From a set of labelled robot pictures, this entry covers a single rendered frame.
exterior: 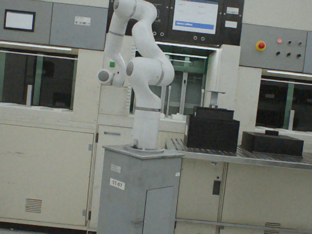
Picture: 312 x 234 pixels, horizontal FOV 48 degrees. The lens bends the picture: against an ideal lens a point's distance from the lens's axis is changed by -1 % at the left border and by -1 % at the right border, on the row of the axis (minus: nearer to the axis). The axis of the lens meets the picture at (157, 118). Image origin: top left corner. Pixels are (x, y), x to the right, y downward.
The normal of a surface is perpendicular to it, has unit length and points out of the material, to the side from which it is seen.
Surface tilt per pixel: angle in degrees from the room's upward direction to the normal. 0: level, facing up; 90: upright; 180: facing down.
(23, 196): 90
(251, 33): 90
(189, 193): 90
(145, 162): 90
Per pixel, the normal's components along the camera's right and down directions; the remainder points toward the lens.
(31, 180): 0.01, 0.05
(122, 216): -0.69, -0.04
